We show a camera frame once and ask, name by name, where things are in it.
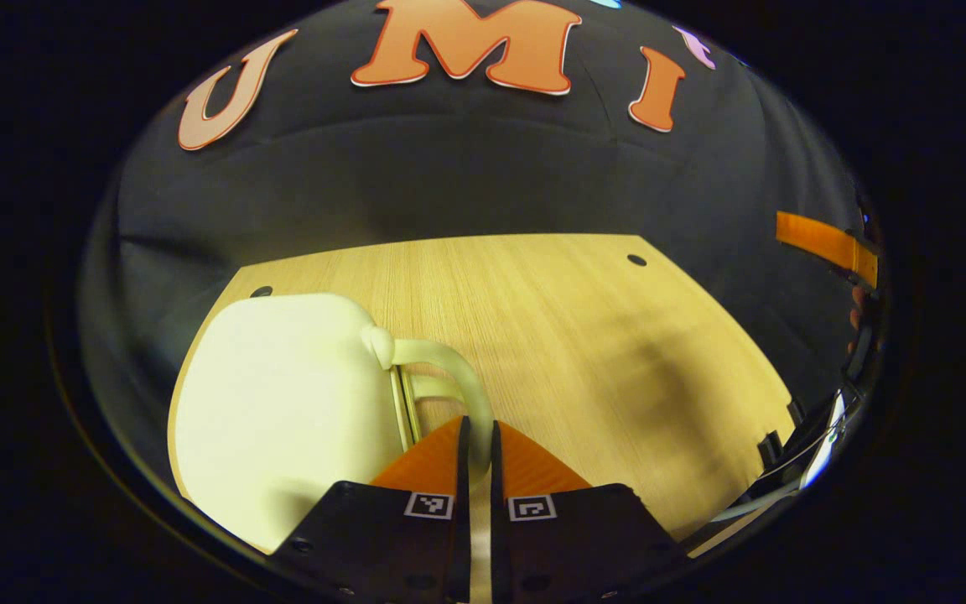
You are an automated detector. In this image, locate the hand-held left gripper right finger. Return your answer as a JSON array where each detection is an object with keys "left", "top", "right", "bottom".
[{"left": 491, "top": 419, "right": 691, "bottom": 604}]

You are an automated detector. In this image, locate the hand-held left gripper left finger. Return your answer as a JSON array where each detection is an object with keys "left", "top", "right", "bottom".
[{"left": 269, "top": 417, "right": 472, "bottom": 604}]

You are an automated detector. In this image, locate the black backdrop cloth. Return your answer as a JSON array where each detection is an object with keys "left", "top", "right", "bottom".
[{"left": 79, "top": 0, "right": 880, "bottom": 420}]

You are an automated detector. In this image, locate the white cable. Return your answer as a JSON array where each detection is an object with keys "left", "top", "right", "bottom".
[{"left": 699, "top": 475, "right": 829, "bottom": 526}]

